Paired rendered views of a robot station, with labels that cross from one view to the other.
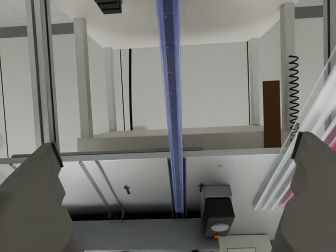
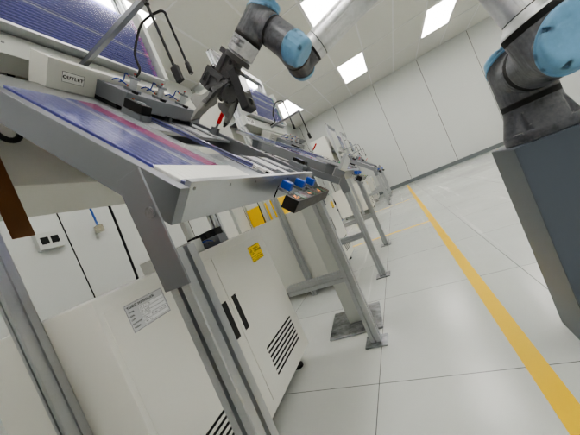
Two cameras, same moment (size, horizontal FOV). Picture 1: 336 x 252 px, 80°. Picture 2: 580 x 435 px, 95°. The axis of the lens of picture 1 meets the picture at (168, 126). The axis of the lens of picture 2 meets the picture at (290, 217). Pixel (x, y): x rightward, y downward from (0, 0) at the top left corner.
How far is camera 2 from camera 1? 0.81 m
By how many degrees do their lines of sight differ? 64
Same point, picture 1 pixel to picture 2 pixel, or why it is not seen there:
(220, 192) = (144, 117)
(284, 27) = not seen: hidden behind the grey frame
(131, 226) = (161, 112)
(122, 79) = not seen: hidden behind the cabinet
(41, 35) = (215, 219)
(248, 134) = (32, 181)
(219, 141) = (64, 175)
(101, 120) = (106, 249)
